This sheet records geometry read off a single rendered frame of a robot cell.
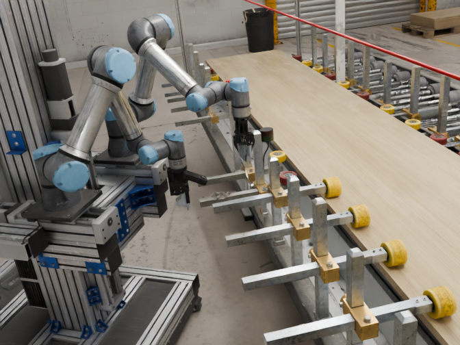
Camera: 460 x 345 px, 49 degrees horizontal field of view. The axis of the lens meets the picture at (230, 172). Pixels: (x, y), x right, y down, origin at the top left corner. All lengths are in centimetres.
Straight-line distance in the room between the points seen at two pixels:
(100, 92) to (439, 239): 127
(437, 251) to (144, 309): 154
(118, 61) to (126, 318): 139
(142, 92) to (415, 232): 131
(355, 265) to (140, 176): 130
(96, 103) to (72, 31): 804
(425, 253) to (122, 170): 136
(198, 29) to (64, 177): 827
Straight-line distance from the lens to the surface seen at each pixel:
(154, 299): 277
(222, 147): 319
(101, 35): 983
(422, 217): 198
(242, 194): 224
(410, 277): 167
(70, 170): 180
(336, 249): 211
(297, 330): 138
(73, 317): 265
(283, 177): 226
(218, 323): 287
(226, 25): 1000
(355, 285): 139
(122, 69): 182
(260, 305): 295
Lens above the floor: 190
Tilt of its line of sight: 25 degrees down
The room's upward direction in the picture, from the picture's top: 6 degrees counter-clockwise
